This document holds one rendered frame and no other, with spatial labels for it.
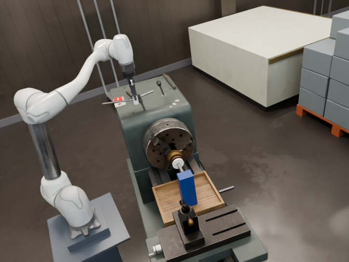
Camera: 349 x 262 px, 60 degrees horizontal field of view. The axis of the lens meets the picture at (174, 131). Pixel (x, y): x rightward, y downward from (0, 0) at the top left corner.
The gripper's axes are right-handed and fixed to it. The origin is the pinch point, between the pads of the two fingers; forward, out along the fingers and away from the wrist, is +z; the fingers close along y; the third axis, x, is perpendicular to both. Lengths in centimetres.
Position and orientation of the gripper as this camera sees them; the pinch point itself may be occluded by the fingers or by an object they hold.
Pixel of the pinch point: (135, 99)
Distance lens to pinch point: 197.7
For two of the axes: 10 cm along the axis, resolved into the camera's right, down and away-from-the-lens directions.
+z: 1.4, 8.2, 5.6
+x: 9.5, -2.8, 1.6
